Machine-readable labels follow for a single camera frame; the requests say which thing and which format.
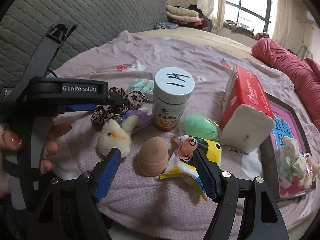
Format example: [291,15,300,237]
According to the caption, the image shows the cream curtain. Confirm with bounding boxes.
[271,0,293,43]
[197,0,227,33]

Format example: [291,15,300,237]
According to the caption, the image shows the pink quilt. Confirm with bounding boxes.
[251,38,320,128]

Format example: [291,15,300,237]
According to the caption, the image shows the person's left hand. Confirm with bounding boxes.
[0,121,73,197]

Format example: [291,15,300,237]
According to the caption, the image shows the small white duck plush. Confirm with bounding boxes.
[97,119,132,158]

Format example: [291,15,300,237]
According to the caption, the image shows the dark patterned cloth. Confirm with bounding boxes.
[153,21,178,30]

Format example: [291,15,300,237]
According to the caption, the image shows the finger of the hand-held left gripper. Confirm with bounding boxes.
[57,92,125,113]

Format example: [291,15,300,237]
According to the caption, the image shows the red tissue pack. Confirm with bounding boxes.
[219,66,275,154]

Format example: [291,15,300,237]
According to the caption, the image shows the small purple plush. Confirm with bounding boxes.
[119,107,152,133]

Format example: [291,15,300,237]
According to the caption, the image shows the green sponge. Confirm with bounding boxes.
[181,113,220,141]

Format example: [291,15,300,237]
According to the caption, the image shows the white lidded bottle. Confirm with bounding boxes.
[152,67,195,132]

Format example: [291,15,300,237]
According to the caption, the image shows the grey quilted headboard cover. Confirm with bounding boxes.
[0,0,168,85]

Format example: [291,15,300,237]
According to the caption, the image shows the beige egg-shaped sponge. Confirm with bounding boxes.
[136,136,167,177]

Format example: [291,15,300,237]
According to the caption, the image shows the pink printed box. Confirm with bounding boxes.
[260,92,316,202]

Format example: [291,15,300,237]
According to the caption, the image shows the clothes on window sill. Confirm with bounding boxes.
[224,20,270,40]

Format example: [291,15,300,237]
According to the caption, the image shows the beige teddy bear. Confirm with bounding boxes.
[276,138,309,189]

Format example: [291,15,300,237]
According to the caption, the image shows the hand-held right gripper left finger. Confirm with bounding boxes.
[26,147,122,240]

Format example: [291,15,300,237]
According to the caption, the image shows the white metal rack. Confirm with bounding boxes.
[296,45,314,60]

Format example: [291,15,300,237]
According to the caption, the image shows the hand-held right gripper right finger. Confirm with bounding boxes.
[192,148,290,240]

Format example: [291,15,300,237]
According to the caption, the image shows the leopard print scrunchie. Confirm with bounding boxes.
[91,87,148,125]

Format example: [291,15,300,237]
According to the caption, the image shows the dark framed window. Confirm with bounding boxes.
[225,0,274,34]

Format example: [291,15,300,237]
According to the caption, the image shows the mint green tissue packet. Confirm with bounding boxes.
[129,78,154,100]

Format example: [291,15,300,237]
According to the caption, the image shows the yellow cartoon packet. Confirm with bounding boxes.
[160,134,222,202]

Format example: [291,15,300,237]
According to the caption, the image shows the stack of folded blankets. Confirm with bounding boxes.
[166,4,208,30]

